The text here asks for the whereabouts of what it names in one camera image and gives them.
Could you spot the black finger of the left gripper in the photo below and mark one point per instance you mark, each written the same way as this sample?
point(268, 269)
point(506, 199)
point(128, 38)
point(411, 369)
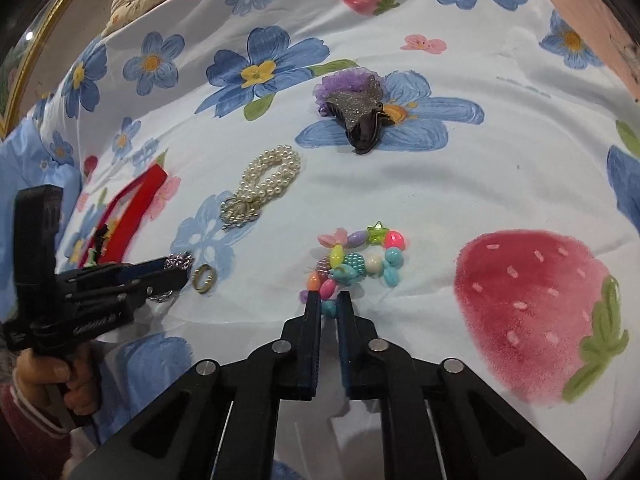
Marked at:
point(158, 278)

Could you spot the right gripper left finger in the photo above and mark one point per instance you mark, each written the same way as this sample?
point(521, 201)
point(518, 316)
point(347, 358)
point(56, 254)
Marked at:
point(285, 369)

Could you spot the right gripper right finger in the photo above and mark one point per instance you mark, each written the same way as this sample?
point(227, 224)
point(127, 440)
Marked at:
point(375, 369)

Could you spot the black scrunchie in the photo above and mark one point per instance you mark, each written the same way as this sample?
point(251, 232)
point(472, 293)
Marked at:
point(102, 235)

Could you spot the red tray box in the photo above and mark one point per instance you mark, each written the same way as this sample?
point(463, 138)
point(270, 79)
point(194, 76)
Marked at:
point(125, 213)

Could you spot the red white sleeve cuff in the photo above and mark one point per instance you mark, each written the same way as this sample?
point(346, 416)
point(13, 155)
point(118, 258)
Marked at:
point(32, 447)

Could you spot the light blue pillow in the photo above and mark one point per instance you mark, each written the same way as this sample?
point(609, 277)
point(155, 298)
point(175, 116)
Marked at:
point(38, 195)

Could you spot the floral white bedsheet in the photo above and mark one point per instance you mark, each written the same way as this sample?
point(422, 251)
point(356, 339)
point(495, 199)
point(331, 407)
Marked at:
point(509, 161)

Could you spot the gold framed painting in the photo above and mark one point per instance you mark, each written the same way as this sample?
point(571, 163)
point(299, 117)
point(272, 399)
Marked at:
point(21, 59)

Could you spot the glitter grey claw clip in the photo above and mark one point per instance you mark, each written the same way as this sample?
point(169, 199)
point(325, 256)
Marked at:
point(361, 113)

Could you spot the purple flower scrunchie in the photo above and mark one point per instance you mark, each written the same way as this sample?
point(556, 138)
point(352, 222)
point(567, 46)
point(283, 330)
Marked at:
point(352, 79)

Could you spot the pearl bracelet gold charm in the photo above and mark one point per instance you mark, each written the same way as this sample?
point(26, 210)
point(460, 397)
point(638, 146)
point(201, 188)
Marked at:
point(266, 178)

